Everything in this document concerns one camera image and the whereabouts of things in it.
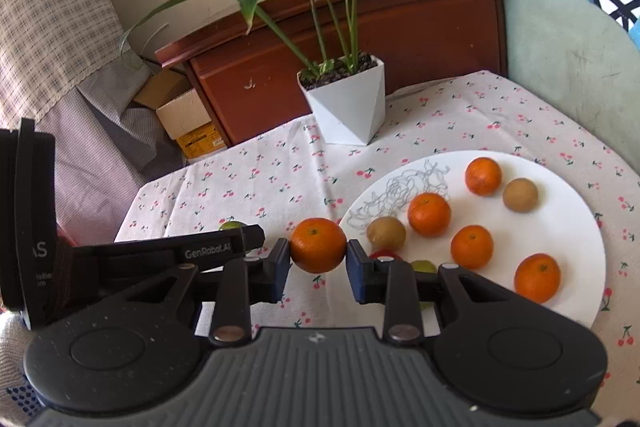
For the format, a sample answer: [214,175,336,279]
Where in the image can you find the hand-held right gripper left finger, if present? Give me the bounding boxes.
[107,239,293,348]

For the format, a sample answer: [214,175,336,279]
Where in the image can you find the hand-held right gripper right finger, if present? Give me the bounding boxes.
[346,238,538,348]

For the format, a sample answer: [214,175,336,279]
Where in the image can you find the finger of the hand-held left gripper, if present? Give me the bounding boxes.
[72,224,266,295]

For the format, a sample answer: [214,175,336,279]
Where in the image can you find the orange tangerine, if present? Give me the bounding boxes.
[450,225,495,270]
[465,157,503,196]
[407,193,452,238]
[290,217,348,274]
[514,253,562,304]

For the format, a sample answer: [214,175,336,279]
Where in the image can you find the round brown fruit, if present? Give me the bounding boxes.
[502,177,540,212]
[366,216,407,253]

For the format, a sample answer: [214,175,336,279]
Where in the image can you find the white plate with line drawing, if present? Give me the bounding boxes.
[339,150,606,330]

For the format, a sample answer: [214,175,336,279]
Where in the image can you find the pink gingham cloth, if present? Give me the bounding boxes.
[50,52,188,248]

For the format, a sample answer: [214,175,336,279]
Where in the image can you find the cherry printed tablecloth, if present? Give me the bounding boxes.
[114,69,640,427]

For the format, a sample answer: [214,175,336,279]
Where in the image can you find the open cardboard box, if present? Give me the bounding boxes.
[132,69,228,159]

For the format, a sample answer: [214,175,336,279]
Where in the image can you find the white faceted plant pot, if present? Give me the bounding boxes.
[296,53,387,146]

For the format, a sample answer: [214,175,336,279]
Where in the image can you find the beige checked curtain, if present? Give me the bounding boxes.
[0,0,123,128]

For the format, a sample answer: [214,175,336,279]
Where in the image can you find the dark wooden headboard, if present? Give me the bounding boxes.
[155,0,513,148]

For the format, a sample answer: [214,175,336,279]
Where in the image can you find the pale green cushion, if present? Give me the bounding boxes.
[502,0,640,188]

